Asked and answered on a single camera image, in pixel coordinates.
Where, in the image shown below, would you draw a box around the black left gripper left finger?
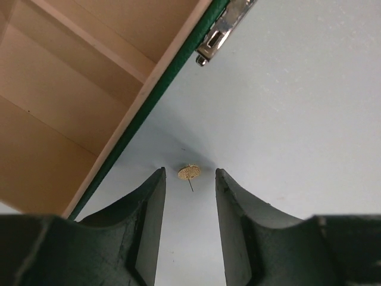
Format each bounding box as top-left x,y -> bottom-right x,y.
1,168 -> 166,285

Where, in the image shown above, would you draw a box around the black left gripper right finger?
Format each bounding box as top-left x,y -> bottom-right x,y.
216,169 -> 380,285

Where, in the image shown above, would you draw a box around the gold round stud earring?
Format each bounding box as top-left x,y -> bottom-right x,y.
177,164 -> 201,192

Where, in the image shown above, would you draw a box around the green jewelry box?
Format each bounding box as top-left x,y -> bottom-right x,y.
1,1 -> 254,217

